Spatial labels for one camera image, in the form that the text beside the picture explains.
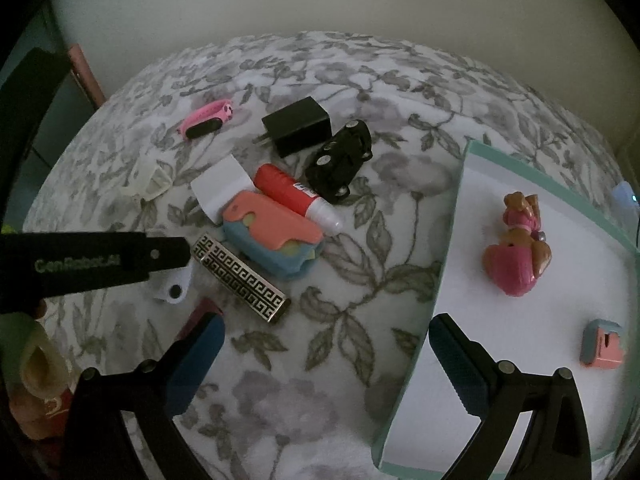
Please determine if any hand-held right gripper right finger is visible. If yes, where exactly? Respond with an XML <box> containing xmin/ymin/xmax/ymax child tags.
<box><xmin>429</xmin><ymin>312</ymin><xmax>593</xmax><ymax>480</ymax></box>

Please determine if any dark teal furniture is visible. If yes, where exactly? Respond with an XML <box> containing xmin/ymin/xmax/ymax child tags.
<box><xmin>10</xmin><ymin>0</ymin><xmax>103</xmax><ymax>216</ymax></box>

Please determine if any black wall charger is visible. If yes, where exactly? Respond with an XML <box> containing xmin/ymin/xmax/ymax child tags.
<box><xmin>252</xmin><ymin>96</ymin><xmax>333</xmax><ymax>158</ymax></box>

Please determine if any teal box tray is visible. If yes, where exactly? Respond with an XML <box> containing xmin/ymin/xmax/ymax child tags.
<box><xmin>371</xmin><ymin>139</ymin><xmax>640</xmax><ymax>476</ymax></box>

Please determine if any pink board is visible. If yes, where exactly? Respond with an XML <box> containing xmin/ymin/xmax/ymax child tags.
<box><xmin>65</xmin><ymin>44</ymin><xmax>107</xmax><ymax>108</ymax></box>

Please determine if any pale yellow object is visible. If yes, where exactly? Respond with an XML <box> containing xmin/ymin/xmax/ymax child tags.
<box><xmin>0</xmin><ymin>312</ymin><xmax>68</xmax><ymax>401</ymax></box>

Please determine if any translucent white plastic item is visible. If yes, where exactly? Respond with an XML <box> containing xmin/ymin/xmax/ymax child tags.
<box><xmin>120</xmin><ymin>156</ymin><xmax>173</xmax><ymax>200</ymax></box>

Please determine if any white plastic tag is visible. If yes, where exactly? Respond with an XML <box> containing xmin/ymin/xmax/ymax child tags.
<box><xmin>152</xmin><ymin>265</ymin><xmax>196</xmax><ymax>306</ymax></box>

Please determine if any maroon item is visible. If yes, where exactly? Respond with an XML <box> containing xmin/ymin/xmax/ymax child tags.
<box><xmin>177</xmin><ymin>297</ymin><xmax>223</xmax><ymax>341</ymax></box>

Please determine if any pink and black toy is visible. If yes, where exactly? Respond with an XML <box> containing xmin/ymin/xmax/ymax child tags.
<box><xmin>180</xmin><ymin>100</ymin><xmax>234</xmax><ymax>142</ymax></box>

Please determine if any pink and blue toy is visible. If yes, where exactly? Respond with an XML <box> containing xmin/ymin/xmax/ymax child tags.
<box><xmin>221</xmin><ymin>190</ymin><xmax>323</xmax><ymax>280</ymax></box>

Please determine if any red object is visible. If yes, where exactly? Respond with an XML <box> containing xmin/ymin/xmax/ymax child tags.
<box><xmin>10</xmin><ymin>385</ymin><xmax>73</xmax><ymax>441</ymax></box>

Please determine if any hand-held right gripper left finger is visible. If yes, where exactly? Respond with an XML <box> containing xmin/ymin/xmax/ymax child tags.
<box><xmin>59</xmin><ymin>311</ymin><xmax>226</xmax><ymax>480</ymax></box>

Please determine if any black toy car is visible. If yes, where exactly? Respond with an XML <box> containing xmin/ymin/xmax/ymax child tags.
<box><xmin>305</xmin><ymin>119</ymin><xmax>374</xmax><ymax>205</ymax></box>

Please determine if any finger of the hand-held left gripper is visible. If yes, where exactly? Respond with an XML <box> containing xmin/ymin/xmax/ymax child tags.
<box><xmin>146</xmin><ymin>236</ymin><xmax>194</xmax><ymax>277</ymax></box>
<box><xmin>0</xmin><ymin>47</ymin><xmax>72</xmax><ymax>231</ymax></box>

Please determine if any white paper card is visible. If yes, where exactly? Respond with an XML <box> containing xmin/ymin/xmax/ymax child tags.
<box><xmin>190</xmin><ymin>155</ymin><xmax>251</xmax><ymax>223</ymax></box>

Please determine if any grey floral blanket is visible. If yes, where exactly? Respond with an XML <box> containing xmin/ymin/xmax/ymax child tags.
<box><xmin>22</xmin><ymin>30</ymin><xmax>628</xmax><ymax>480</ymax></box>

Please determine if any pink puppy toy figure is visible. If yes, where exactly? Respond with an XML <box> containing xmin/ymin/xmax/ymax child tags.
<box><xmin>482</xmin><ymin>191</ymin><xmax>553</xmax><ymax>297</ymax></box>

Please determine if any blue lit device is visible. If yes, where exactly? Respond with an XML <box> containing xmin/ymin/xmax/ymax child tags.
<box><xmin>611</xmin><ymin>180</ymin><xmax>640</xmax><ymax>251</ymax></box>

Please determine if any black gold patterned box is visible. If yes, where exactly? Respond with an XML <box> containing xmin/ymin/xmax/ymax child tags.
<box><xmin>192</xmin><ymin>231</ymin><xmax>292</xmax><ymax>326</ymax></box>

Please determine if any red and white glue tube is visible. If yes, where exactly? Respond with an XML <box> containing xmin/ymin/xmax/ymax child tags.
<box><xmin>253</xmin><ymin>163</ymin><xmax>345</xmax><ymax>237</ymax></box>

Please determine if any small pink blue item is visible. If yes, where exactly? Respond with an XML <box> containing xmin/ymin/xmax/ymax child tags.
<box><xmin>580</xmin><ymin>319</ymin><xmax>626</xmax><ymax>368</ymax></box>

